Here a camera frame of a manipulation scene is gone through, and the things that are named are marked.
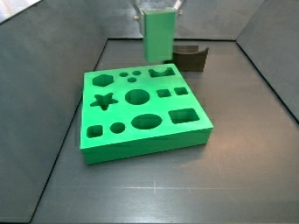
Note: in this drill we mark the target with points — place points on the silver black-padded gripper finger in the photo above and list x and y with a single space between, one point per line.
139 13

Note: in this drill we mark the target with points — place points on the silver green-bracketed gripper finger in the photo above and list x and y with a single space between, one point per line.
178 6

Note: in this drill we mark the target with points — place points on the green arch block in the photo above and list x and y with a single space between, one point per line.
159 30

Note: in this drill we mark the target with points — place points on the green shape-sorter board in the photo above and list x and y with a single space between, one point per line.
139 110

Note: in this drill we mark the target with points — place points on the black curved holder stand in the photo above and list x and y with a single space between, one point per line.
189 57

